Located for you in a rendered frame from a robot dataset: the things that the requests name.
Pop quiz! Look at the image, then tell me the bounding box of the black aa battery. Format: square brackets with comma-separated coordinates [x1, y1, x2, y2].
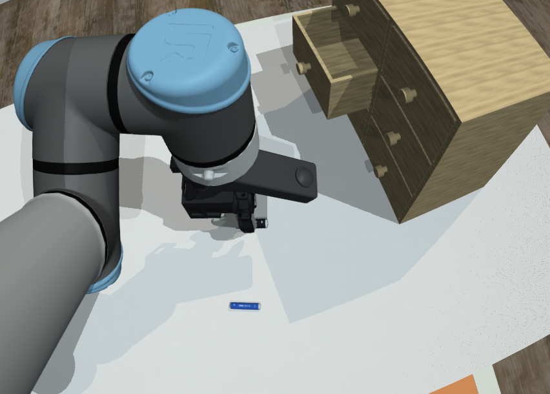
[256, 219, 269, 228]

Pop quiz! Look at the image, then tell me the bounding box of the blue battery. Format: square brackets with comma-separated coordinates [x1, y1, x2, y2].
[230, 302, 261, 310]

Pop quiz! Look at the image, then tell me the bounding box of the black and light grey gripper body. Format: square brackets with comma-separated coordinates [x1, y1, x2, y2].
[170, 156, 254, 218]

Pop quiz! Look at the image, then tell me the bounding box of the brown wooden chest of drawers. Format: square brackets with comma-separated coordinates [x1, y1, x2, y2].
[332, 0, 550, 224]

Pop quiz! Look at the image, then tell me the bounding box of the dark wooden drawer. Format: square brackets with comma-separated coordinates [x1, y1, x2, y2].
[364, 116, 413, 218]
[372, 76, 432, 194]
[335, 0, 389, 66]
[382, 26, 457, 161]
[292, 5, 378, 120]
[348, 108, 369, 140]

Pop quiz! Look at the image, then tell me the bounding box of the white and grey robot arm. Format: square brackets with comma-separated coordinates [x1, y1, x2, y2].
[0, 8, 318, 394]

